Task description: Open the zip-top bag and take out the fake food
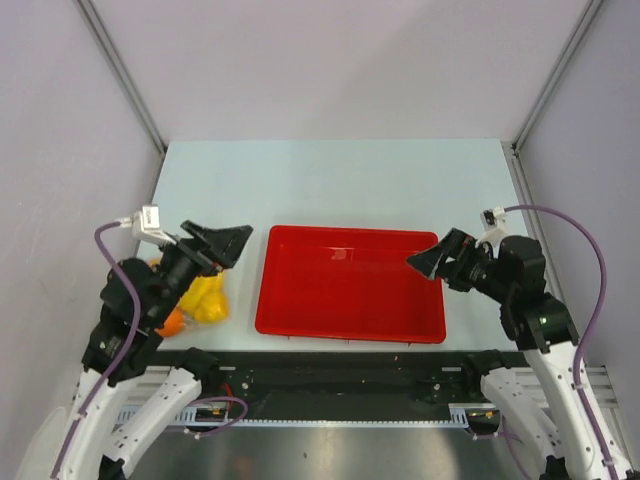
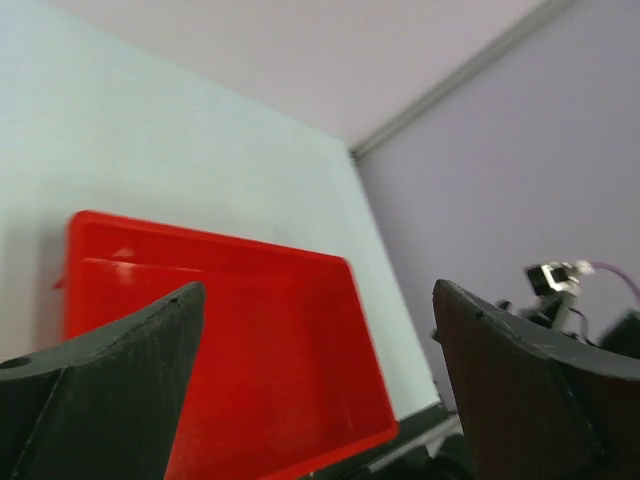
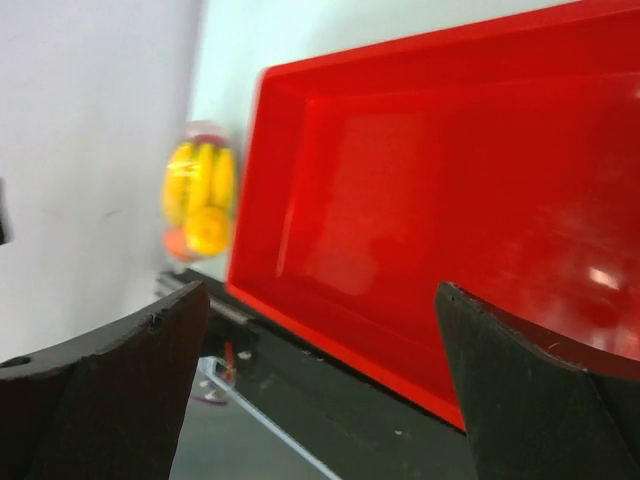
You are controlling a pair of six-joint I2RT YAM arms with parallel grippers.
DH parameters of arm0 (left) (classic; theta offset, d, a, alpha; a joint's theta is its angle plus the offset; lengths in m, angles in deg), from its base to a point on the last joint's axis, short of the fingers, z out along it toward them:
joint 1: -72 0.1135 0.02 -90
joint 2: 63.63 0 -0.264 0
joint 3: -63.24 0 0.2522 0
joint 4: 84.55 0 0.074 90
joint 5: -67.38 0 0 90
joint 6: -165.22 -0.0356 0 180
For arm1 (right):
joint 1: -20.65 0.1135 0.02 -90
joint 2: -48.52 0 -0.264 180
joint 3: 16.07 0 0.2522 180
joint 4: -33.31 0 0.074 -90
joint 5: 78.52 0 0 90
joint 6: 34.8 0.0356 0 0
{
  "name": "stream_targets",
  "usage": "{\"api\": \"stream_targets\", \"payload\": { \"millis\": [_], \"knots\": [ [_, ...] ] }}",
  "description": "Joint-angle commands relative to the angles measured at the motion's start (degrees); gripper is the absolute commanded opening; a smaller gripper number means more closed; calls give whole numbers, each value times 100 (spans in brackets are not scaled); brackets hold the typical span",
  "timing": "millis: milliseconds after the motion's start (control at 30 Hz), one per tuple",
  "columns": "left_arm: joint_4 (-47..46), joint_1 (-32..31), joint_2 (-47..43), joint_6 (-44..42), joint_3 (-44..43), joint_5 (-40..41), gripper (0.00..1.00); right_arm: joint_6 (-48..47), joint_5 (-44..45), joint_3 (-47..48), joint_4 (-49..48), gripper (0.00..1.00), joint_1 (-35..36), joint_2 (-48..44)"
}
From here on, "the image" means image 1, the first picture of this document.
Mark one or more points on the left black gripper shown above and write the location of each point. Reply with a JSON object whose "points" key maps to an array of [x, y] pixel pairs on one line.
{"points": [[226, 245]]}

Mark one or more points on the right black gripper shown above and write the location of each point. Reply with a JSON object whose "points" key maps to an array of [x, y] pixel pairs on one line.
{"points": [[453, 244]]}

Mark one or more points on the clear zip top bag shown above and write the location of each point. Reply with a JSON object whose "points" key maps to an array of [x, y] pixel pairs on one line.
{"points": [[204, 304]]}

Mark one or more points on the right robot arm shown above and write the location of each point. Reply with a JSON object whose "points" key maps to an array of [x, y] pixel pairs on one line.
{"points": [[569, 437]]}

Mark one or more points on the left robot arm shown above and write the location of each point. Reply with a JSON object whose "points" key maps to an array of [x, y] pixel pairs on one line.
{"points": [[150, 271]]}

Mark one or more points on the fake orange fruit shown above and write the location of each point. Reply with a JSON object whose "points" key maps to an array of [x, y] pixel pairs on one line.
{"points": [[173, 325]]}

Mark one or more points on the red plastic tray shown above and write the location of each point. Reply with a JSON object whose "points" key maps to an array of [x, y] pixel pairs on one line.
{"points": [[349, 284]]}

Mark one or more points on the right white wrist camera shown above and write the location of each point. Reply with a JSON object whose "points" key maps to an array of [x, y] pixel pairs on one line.
{"points": [[495, 229]]}

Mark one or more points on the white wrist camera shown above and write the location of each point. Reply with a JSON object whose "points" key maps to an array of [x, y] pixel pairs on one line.
{"points": [[146, 227], [495, 229]]}

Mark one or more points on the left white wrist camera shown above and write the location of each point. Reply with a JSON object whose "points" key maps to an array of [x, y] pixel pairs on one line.
{"points": [[146, 227]]}

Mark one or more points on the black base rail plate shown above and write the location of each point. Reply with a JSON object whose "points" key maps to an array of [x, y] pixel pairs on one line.
{"points": [[216, 400]]}

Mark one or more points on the aluminium front rail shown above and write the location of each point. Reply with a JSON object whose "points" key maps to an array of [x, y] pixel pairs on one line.
{"points": [[595, 390]]}

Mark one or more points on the left aluminium frame post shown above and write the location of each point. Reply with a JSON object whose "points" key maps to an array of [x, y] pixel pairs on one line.
{"points": [[107, 47]]}

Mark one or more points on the aluminium frame post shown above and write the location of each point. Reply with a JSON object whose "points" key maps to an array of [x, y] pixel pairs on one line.
{"points": [[567, 54], [107, 47]]}

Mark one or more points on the right aluminium frame post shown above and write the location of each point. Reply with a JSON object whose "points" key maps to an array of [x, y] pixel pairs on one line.
{"points": [[567, 54]]}

